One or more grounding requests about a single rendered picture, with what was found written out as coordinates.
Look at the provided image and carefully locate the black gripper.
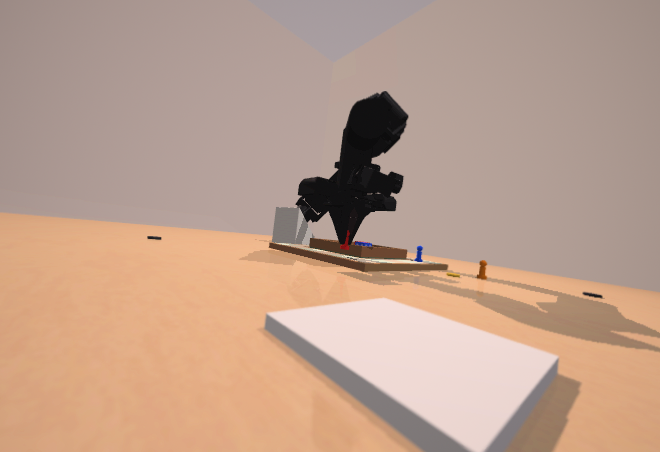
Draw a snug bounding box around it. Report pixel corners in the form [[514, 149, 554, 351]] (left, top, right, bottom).
[[298, 153, 397, 245]]

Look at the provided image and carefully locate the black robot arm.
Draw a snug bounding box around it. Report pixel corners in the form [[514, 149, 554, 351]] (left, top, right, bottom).
[[296, 91, 408, 222]]

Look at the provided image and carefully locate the orange pawn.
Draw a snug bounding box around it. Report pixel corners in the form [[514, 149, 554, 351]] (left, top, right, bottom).
[[477, 260, 487, 279]]

